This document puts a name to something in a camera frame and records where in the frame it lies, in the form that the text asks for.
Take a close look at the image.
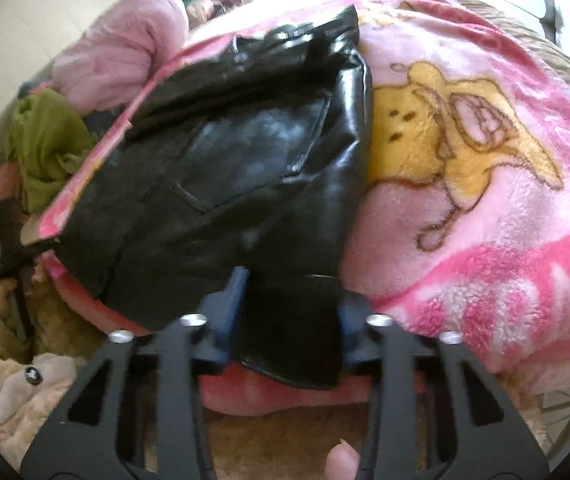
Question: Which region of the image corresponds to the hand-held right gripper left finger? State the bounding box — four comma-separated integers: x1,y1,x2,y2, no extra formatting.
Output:
20,266,251,480

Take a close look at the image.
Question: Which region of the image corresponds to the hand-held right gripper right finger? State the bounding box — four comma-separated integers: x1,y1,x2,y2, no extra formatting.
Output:
337,292,550,480

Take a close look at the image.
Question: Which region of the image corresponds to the black leather jacket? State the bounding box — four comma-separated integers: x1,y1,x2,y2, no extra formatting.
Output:
52,5,376,391

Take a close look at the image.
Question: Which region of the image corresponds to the person's right hand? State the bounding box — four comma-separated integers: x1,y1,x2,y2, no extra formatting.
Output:
325,440,366,480

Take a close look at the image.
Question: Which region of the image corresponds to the pink printed blanket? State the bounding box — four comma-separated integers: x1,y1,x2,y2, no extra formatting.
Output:
20,0,570,416

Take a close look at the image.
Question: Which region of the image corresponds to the green cloth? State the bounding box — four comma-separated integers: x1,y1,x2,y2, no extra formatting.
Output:
5,90,93,213

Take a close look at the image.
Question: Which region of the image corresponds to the beige plush toy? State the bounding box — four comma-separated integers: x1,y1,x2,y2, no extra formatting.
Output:
0,352,83,461

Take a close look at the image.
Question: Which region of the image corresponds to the pile of plush toys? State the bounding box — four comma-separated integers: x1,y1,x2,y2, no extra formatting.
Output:
180,0,253,28

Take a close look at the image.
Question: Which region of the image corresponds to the beige bed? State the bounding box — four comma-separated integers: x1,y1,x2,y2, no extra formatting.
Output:
435,0,570,126

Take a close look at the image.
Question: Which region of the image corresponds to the white desk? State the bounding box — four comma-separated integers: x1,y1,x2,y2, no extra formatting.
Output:
457,0,558,36

